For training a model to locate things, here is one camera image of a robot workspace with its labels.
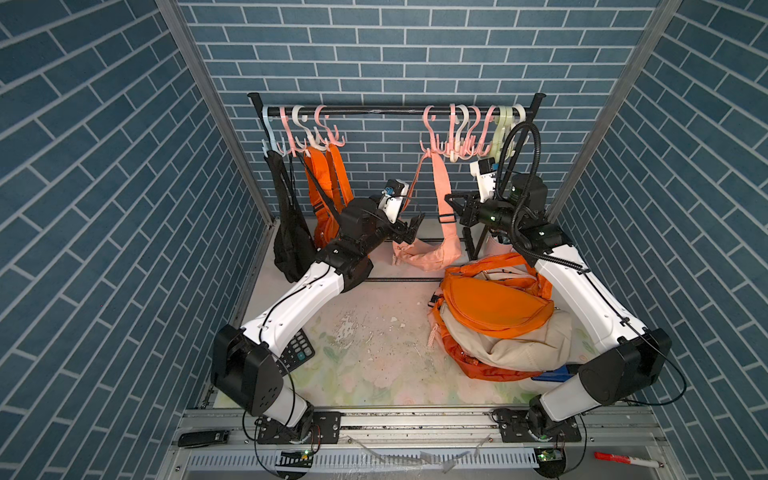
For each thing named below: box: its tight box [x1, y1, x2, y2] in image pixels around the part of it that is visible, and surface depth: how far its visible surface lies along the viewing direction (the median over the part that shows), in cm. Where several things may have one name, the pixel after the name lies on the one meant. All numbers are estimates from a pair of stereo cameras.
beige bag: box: [440, 303, 572, 372], surface depth 72 cm
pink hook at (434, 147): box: [420, 106, 447, 153], surface depth 70 cm
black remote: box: [178, 430, 230, 449], surface depth 72 cm
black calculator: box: [276, 328, 316, 376], surface depth 86 cm
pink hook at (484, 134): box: [478, 105, 497, 158], surface depth 70 cm
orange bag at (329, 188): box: [304, 144, 355, 245], surface depth 75 cm
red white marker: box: [594, 452, 664, 469], surface depth 71 cm
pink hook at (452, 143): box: [444, 103, 457, 157], surface depth 69 cm
